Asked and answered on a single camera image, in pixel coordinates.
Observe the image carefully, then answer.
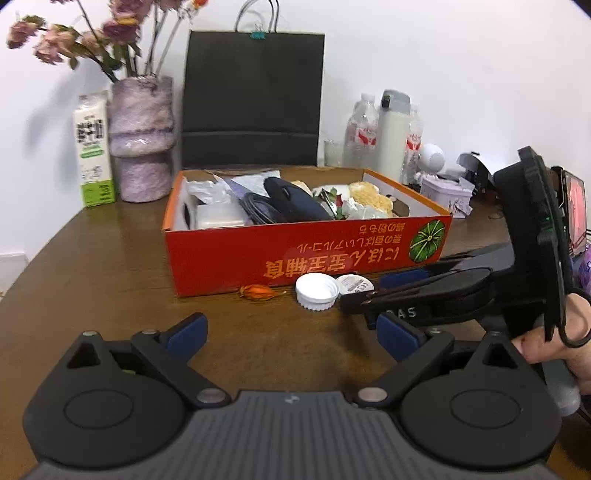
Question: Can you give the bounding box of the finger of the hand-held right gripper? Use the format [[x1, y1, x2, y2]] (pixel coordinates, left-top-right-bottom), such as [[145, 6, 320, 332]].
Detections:
[[379, 244, 514, 291], [339, 267, 494, 317]]

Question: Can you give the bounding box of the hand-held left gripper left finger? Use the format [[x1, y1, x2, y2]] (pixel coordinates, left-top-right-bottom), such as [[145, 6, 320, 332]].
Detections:
[[55, 312, 232, 410]]

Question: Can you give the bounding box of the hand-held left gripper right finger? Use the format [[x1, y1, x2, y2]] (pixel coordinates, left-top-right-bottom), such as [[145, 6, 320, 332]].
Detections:
[[355, 312, 539, 409]]

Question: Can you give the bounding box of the small white round lid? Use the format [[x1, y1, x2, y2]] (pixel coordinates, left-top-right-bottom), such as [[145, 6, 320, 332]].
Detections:
[[336, 274, 375, 296]]

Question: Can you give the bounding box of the white ribbed bottle cap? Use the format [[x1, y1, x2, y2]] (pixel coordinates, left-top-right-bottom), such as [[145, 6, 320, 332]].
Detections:
[[295, 273, 341, 311]]

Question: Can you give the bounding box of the red and green toy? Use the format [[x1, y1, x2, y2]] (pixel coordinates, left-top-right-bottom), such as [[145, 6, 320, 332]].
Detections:
[[321, 187, 347, 220]]

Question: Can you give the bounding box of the orange cardboard box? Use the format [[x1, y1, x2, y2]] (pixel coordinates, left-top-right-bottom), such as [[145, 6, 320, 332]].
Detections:
[[161, 167, 453, 297]]

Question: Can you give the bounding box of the brown wooden desktop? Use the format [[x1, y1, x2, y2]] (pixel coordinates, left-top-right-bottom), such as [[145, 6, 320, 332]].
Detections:
[[0, 164, 591, 480]]

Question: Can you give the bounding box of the person's right hand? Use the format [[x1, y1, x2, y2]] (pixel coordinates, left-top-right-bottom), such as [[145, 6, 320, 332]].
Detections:
[[512, 291, 591, 395]]

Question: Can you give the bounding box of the phone with red screen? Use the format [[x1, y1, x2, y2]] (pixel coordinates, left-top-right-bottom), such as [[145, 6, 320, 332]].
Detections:
[[561, 168, 588, 259]]

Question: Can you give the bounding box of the loose orange flower bud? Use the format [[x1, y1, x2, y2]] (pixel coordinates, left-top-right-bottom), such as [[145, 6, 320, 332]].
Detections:
[[239, 285, 279, 303]]

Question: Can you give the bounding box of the pale yellow round bun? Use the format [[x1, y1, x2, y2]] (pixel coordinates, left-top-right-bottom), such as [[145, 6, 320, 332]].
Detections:
[[348, 181, 395, 217]]

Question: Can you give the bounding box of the white paper sheet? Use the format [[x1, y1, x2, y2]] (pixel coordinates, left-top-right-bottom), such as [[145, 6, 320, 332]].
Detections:
[[456, 151, 497, 185]]

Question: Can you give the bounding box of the white tissue pack box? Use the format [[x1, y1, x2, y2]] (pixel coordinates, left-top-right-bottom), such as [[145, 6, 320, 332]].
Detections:
[[420, 176, 474, 217]]

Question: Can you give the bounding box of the white tissue pack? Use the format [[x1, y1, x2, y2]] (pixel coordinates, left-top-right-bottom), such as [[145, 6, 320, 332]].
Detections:
[[196, 200, 245, 229]]

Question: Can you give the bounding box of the white round toy robot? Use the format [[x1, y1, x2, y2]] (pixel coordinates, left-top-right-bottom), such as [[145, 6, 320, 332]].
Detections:
[[413, 144, 446, 185]]

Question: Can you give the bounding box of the dark navy pouch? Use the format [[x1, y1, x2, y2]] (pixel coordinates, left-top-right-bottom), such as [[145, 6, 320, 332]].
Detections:
[[263, 176, 334, 222]]

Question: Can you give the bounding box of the clear water bottle red label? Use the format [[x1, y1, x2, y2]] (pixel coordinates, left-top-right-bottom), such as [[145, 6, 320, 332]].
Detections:
[[402, 105, 424, 185], [344, 93, 380, 171]]

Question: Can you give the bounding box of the white thermos bottle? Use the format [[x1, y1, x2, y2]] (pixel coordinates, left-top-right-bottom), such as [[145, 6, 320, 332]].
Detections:
[[375, 89, 413, 184]]

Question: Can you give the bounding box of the clear glass cup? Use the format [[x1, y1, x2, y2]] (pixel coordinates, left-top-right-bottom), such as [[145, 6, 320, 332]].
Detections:
[[323, 138, 346, 168]]

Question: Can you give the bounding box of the crumpled white tissue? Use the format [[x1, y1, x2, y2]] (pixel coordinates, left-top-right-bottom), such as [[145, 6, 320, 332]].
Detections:
[[185, 178, 241, 206]]

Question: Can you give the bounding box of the pale grey plastic bag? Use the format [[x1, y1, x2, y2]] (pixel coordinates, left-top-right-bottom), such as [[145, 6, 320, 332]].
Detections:
[[228, 172, 282, 199]]

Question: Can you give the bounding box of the white flat box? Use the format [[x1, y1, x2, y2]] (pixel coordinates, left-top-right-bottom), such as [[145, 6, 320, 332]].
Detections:
[[0, 251, 29, 296]]

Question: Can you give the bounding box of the purple textured vase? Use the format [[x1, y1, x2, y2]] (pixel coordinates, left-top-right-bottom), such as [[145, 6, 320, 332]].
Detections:
[[108, 76, 177, 203]]

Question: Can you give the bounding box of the green and white milk carton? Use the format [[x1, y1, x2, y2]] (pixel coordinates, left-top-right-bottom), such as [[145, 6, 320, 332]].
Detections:
[[74, 91, 116, 208]]

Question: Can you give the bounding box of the black paper bag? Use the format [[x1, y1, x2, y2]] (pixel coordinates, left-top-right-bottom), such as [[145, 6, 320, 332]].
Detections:
[[181, 0, 325, 169]]

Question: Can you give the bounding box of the dried pink flower bouquet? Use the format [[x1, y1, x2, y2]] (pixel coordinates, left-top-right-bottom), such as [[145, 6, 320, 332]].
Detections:
[[7, 0, 208, 84]]

